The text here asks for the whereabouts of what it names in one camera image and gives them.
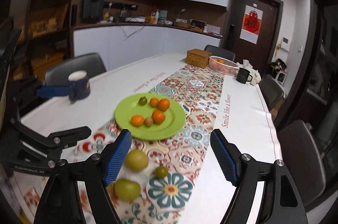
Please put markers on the brown kiwi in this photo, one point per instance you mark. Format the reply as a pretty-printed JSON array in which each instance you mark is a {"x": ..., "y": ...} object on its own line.
[{"x": 148, "y": 122}]

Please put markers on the large yellow-green pear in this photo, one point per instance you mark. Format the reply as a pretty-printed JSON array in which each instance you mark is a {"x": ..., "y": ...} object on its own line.
[{"x": 136, "y": 160}]

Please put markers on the grey chair near right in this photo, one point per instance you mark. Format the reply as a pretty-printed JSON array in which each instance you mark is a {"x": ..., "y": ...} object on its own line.
[{"x": 302, "y": 158}]

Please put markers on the orange mandarin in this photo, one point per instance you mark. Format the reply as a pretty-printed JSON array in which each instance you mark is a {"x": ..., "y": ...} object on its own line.
[
  {"x": 154, "y": 102},
  {"x": 163, "y": 105},
  {"x": 137, "y": 120},
  {"x": 158, "y": 117}
]

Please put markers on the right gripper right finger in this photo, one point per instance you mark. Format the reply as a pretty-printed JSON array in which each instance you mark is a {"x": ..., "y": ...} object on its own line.
[{"x": 281, "y": 201}]

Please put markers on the wicker basket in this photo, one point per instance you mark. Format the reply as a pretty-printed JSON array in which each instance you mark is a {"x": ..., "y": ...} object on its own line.
[{"x": 198, "y": 58}]

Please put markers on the grey chair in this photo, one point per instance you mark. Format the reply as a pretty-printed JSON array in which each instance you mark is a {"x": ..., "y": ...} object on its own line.
[
  {"x": 271, "y": 91},
  {"x": 91, "y": 63},
  {"x": 302, "y": 158}
]

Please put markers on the red poster on door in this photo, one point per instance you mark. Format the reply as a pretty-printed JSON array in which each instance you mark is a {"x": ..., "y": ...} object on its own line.
[{"x": 251, "y": 24}]

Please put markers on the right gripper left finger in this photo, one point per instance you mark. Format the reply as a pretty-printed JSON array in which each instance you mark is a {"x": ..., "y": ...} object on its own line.
[{"x": 60, "y": 200}]

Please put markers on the green plate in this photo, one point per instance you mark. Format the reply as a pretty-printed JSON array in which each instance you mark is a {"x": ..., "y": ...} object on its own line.
[{"x": 128, "y": 107}]

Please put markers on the small green lime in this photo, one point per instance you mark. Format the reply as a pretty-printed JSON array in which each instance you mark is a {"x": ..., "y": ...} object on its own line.
[
  {"x": 143, "y": 101},
  {"x": 161, "y": 172}
]

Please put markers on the grey chair near left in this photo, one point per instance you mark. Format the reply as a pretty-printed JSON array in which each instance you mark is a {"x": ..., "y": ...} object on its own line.
[{"x": 91, "y": 63}]

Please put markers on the clear fruit bowl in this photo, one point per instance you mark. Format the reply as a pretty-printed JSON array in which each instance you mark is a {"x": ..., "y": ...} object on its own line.
[{"x": 223, "y": 66}]

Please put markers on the dark blue mug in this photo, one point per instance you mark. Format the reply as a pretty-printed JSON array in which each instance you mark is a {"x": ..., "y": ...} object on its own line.
[{"x": 79, "y": 86}]

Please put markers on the black mug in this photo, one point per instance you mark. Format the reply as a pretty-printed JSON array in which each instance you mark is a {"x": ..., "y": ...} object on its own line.
[{"x": 243, "y": 76}]

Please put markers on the patterned table runner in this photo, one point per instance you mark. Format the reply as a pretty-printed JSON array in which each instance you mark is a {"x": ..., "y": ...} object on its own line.
[{"x": 197, "y": 90}]

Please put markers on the dark wooden door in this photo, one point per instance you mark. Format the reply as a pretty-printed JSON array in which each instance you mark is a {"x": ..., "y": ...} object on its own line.
[{"x": 260, "y": 54}]

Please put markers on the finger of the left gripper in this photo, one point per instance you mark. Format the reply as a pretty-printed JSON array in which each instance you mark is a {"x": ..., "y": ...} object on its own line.
[
  {"x": 60, "y": 138},
  {"x": 53, "y": 91}
]

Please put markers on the grey chair far right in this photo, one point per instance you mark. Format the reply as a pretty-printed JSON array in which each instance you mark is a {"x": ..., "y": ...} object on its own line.
[{"x": 271, "y": 91}]

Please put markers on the black coffee machine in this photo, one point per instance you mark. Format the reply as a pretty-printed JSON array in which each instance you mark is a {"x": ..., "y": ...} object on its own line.
[{"x": 92, "y": 9}]

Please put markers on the grey chair table head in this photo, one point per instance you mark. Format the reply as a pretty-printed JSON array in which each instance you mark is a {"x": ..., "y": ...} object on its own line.
[{"x": 220, "y": 52}]

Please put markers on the white tissue cloth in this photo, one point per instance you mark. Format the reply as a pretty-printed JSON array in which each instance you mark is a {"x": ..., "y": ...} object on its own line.
[{"x": 254, "y": 73}]

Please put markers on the large green apple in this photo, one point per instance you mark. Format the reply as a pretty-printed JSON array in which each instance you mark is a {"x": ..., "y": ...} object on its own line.
[{"x": 127, "y": 190}]

